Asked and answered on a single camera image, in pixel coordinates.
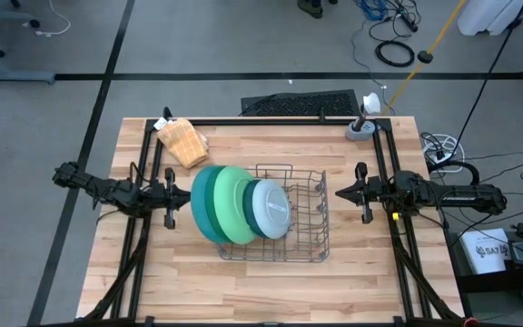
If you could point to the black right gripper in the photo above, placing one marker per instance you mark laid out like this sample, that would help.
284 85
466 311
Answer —
375 195

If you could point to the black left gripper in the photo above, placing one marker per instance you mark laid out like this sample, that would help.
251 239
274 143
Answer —
161 200

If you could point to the large teal plate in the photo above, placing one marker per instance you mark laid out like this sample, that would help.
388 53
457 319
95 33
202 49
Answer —
198 204

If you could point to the large light green plate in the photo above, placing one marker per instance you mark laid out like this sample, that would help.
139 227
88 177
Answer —
229 204

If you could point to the small pale blue plate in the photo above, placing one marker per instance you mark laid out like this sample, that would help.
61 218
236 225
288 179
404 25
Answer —
273 209

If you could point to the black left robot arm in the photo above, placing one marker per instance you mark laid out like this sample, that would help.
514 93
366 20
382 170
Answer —
116 193

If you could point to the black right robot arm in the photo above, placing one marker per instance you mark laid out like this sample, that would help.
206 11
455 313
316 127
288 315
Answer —
461 197

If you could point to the yellow checked dish cloth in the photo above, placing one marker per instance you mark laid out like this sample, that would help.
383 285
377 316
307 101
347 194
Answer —
182 143

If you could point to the grey brush holder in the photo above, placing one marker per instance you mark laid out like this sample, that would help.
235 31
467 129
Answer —
366 131

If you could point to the white paper tag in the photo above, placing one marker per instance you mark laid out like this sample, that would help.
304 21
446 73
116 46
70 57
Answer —
160 123

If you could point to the white printed booklet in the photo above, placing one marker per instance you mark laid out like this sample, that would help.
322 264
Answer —
475 265

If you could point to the black round floor puck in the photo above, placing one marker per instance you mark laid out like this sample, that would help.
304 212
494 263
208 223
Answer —
425 57

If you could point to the black side stand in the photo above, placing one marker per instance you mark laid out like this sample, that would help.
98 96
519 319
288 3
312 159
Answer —
493 284

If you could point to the red knob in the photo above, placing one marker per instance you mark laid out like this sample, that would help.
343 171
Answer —
470 322

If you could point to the black power strip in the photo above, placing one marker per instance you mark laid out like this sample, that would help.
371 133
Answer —
409 20

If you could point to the person's dark shoe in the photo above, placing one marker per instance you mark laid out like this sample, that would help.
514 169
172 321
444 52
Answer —
310 8

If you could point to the grey floor bar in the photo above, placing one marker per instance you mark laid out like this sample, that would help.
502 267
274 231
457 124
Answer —
12 76

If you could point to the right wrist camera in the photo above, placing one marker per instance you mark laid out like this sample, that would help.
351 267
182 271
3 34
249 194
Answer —
361 171

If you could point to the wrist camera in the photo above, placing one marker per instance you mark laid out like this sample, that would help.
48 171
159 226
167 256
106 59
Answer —
170 175
361 171

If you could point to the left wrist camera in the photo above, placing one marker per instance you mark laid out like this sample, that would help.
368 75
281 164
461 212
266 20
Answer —
170 175

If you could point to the black aluminium table frame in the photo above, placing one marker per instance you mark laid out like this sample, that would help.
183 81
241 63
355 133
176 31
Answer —
289 121

